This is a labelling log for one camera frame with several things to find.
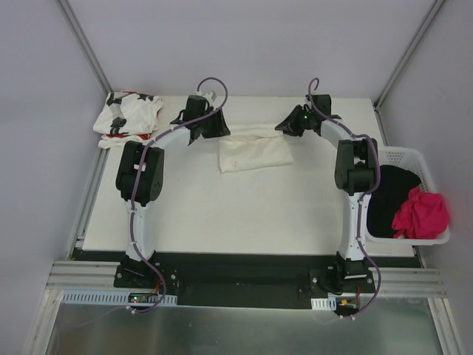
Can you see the right aluminium frame post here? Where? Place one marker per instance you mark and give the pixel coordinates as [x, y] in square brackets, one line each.
[417, 37]

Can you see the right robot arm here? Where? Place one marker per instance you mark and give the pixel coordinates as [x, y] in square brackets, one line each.
[357, 170]

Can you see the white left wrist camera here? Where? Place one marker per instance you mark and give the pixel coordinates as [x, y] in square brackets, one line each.
[208, 95]

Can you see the left aluminium frame post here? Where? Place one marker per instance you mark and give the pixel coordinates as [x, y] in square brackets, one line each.
[84, 45]

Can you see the white plastic laundry basket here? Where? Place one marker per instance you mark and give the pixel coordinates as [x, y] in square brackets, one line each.
[412, 160]

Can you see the pink garment in basket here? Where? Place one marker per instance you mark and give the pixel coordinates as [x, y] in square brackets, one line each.
[423, 216]

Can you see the aluminium frame post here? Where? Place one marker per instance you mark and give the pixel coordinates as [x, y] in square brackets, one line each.
[84, 45]
[417, 37]

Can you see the red white folded shirt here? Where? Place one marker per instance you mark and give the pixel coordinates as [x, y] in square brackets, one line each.
[109, 141]

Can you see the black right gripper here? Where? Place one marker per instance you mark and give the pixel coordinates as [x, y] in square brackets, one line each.
[294, 120]

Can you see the left white cable duct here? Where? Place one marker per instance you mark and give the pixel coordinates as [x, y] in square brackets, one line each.
[110, 298]

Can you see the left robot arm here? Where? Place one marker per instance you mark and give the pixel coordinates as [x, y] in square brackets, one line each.
[141, 170]

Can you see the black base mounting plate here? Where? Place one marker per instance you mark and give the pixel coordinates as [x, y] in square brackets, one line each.
[246, 280]

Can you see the white cable duct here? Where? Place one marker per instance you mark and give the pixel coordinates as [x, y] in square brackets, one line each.
[323, 304]
[110, 298]

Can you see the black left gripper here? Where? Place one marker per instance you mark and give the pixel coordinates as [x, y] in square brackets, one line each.
[210, 123]

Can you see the cream white t shirt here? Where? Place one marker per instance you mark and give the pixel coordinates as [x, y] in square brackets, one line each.
[251, 147]

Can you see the right white cable duct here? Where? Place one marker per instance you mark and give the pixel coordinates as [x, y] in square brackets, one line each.
[323, 304]

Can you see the black garment in basket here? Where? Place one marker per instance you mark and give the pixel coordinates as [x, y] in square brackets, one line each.
[386, 200]

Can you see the white black patterned folded shirt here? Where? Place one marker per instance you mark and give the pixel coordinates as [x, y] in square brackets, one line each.
[128, 113]

